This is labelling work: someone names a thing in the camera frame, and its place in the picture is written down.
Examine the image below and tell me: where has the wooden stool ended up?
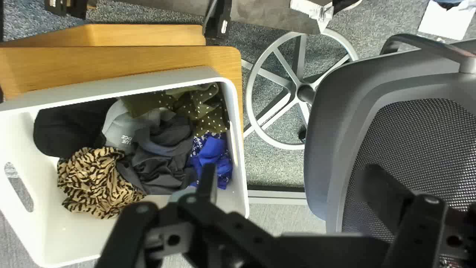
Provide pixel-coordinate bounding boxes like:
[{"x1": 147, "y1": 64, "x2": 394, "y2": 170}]
[{"x1": 0, "y1": 22, "x2": 244, "y2": 123}]

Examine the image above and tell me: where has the white paper sheet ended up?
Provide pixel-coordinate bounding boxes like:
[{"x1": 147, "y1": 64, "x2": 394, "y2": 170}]
[{"x1": 418, "y1": 0, "x2": 476, "y2": 40}]

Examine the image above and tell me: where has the grey mesh office chair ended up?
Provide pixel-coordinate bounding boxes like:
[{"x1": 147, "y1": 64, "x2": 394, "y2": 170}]
[{"x1": 244, "y1": 30, "x2": 476, "y2": 240}]

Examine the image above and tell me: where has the olive polka dot garment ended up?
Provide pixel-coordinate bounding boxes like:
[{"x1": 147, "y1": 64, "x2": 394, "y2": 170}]
[{"x1": 122, "y1": 83, "x2": 229, "y2": 135}]

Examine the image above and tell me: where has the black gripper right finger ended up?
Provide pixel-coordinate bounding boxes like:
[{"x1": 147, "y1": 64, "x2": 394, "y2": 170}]
[{"x1": 360, "y1": 164, "x2": 446, "y2": 268}]

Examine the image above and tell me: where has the blue garment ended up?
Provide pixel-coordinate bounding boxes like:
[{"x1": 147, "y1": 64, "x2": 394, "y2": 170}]
[{"x1": 190, "y1": 132, "x2": 234, "y2": 189}]

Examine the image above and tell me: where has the black garment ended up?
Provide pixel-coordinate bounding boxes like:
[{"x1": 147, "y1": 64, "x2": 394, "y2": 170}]
[{"x1": 33, "y1": 100, "x2": 115, "y2": 158}]

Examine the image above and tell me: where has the white plastic storage box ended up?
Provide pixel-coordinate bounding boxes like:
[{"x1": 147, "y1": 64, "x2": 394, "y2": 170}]
[{"x1": 0, "y1": 67, "x2": 250, "y2": 268}]

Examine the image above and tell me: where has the grey garment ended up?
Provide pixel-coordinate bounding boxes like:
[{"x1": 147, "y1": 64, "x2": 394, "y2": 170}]
[{"x1": 101, "y1": 100, "x2": 196, "y2": 195}]

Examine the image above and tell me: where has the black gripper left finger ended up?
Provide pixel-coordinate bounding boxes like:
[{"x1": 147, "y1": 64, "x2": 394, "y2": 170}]
[{"x1": 95, "y1": 164, "x2": 217, "y2": 268}]

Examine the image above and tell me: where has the tiger print clothing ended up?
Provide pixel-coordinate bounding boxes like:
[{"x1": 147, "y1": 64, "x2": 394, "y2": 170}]
[{"x1": 57, "y1": 146, "x2": 144, "y2": 219}]

